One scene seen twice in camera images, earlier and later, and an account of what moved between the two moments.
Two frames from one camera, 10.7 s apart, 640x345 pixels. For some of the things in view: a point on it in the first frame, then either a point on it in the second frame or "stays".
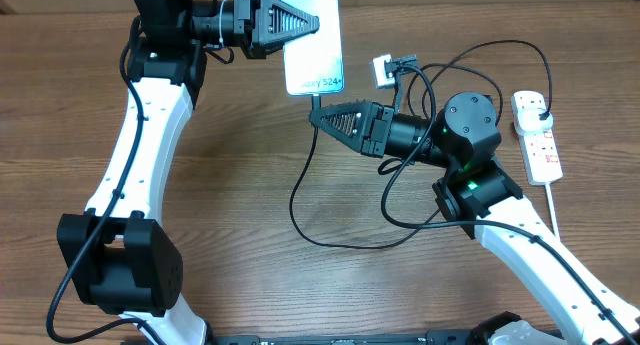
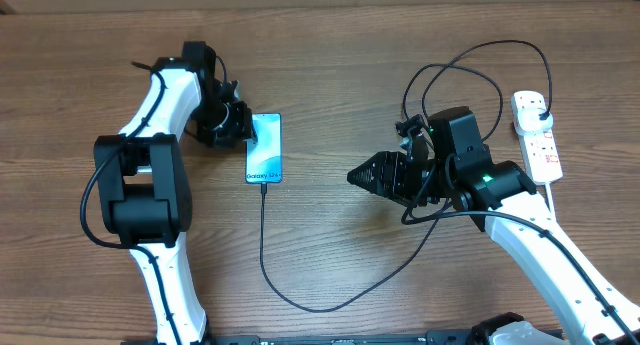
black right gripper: x=359 y=138 to x=390 y=180
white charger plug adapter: x=527 y=120 stays
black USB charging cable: x=422 y=107 to x=428 y=233
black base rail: x=435 y=338 stays
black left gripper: x=255 y=43 to x=241 y=126
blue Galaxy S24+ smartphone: x=314 y=64 to x=264 y=158
